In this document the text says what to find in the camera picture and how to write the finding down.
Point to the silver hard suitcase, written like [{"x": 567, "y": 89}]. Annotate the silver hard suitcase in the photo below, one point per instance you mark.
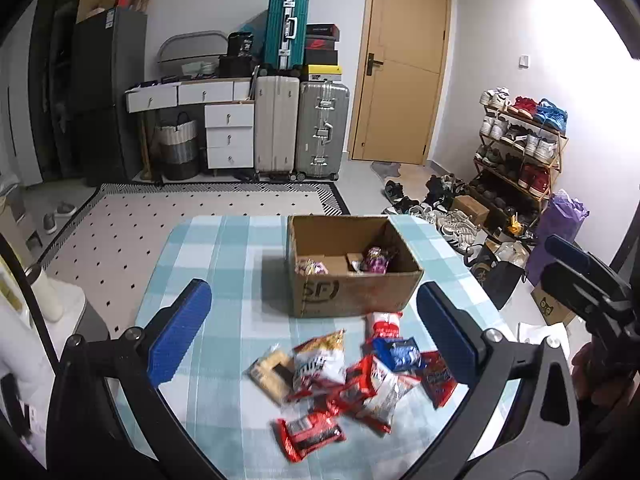
[{"x": 321, "y": 129}]

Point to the wooden shoe rack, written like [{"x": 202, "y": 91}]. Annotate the wooden shoe rack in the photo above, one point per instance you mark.
[{"x": 518, "y": 160}]

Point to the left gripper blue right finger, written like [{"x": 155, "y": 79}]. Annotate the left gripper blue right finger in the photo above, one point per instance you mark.
[{"x": 456, "y": 335}]

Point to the red white balloon gum bag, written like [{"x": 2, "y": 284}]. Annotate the red white balloon gum bag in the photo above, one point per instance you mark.
[{"x": 383, "y": 325}]

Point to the black tote bag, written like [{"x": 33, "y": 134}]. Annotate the black tote bag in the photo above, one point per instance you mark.
[{"x": 498, "y": 278}]

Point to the dotted floor rug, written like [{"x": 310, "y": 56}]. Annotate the dotted floor rug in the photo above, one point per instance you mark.
[{"x": 112, "y": 244}]

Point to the white drawer desk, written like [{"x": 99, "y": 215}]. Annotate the white drawer desk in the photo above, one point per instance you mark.
[{"x": 228, "y": 115}]

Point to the wooden door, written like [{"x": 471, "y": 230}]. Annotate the wooden door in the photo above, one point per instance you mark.
[{"x": 402, "y": 61}]

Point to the white red snack bag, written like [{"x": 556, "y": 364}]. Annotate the white red snack bag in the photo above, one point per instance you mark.
[{"x": 378, "y": 412}]

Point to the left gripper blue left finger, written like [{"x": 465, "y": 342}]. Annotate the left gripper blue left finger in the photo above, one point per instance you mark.
[{"x": 170, "y": 333}]

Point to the black refrigerator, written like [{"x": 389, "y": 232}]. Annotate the black refrigerator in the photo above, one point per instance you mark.
[{"x": 109, "y": 53}]

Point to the small brown cardboard box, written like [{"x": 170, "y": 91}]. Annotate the small brown cardboard box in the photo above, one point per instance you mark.
[{"x": 477, "y": 212}]

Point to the red chocolate bar packet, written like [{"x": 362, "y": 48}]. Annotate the red chocolate bar packet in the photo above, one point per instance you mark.
[{"x": 307, "y": 434}]

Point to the red candy packet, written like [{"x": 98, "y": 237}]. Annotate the red candy packet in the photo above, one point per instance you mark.
[{"x": 436, "y": 378}]

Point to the purple plastic bag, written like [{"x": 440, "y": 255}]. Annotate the purple plastic bag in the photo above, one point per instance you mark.
[{"x": 563, "y": 216}]

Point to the person's right hand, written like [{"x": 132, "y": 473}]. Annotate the person's right hand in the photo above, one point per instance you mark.
[{"x": 589, "y": 382}]

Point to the purple snack packet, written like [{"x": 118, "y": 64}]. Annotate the purple snack packet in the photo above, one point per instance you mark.
[{"x": 375, "y": 261}]

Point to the stacked shoe boxes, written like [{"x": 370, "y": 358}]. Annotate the stacked shoe boxes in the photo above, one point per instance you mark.
[{"x": 321, "y": 54}]

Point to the grey slippers pair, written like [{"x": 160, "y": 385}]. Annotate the grey slippers pair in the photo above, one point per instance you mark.
[{"x": 50, "y": 219}]

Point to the grey oval mirror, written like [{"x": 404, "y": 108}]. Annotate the grey oval mirror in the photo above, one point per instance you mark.
[{"x": 193, "y": 54}]

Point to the white red chips bag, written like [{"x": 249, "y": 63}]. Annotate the white red chips bag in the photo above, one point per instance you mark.
[{"x": 319, "y": 364}]

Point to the teal hard suitcase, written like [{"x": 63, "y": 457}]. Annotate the teal hard suitcase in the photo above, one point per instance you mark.
[{"x": 285, "y": 35}]

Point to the woven laundry basket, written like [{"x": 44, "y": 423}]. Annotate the woven laundry basket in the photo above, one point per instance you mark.
[{"x": 179, "y": 148}]

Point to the blue cookie snack packet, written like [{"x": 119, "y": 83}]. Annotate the blue cookie snack packet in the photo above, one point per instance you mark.
[{"x": 398, "y": 354}]

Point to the beige cracker packet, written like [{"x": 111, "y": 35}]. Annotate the beige cracker packet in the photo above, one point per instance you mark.
[{"x": 273, "y": 374}]

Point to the beige hard suitcase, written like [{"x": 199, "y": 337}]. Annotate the beige hard suitcase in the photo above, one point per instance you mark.
[{"x": 275, "y": 125}]

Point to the blue white checkered tablecloth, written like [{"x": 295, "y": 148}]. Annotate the blue white checkered tablecloth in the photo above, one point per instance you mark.
[{"x": 224, "y": 411}]

